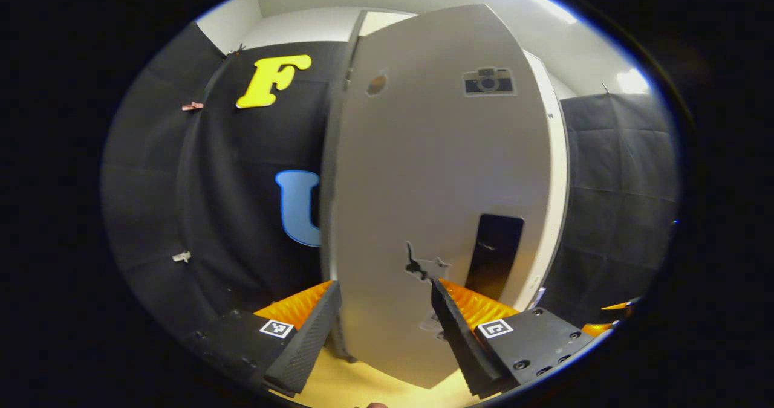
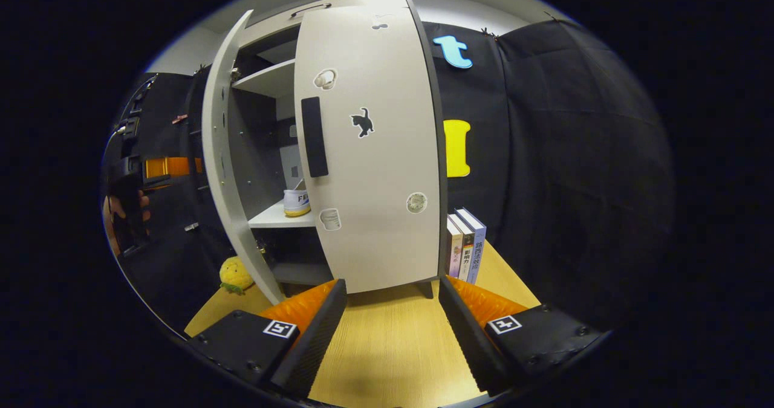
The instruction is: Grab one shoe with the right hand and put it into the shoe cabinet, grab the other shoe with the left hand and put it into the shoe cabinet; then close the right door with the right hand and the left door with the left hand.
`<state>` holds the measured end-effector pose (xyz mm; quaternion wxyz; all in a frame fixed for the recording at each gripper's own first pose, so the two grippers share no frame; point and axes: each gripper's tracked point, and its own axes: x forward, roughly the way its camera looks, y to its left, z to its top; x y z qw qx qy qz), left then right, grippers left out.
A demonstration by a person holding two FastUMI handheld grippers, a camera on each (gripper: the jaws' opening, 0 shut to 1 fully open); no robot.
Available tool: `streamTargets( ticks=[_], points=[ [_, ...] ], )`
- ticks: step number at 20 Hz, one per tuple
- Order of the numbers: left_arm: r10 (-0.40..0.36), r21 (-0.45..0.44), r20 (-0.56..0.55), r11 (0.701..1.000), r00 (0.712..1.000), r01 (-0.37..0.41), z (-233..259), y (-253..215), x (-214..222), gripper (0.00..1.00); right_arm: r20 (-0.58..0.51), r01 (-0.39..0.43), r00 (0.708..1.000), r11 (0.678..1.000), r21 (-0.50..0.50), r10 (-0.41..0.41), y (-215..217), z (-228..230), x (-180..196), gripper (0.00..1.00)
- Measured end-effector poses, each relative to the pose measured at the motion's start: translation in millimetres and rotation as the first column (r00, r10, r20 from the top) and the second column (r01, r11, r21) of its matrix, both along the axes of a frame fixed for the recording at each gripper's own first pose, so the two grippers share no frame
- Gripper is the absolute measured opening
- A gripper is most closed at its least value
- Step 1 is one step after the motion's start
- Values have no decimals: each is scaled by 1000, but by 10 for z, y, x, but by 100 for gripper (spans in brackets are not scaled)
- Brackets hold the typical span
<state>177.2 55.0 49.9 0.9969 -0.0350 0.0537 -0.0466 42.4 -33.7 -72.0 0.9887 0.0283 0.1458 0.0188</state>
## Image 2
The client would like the white shoe cabinet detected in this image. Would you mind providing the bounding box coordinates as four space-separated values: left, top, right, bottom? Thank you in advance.
230 0 451 300

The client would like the blue spine book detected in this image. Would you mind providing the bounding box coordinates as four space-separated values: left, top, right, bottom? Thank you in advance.
455 207 487 285

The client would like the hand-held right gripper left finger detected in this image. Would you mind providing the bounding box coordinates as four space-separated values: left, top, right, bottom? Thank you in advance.
186 278 348 400

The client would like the white canvas shoe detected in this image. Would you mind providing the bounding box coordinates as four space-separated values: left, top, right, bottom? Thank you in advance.
283 181 312 218

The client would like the yellow plush toy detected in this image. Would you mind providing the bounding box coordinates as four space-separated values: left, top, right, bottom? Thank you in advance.
219 256 255 295

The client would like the purple spine book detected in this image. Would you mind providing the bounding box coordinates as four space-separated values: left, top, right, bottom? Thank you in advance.
446 216 464 279

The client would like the white shoe cabinet door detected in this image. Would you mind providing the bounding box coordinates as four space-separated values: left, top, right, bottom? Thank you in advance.
293 0 449 295
201 9 286 306

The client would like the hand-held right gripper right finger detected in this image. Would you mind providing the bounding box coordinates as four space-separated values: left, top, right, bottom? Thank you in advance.
438 275 604 397

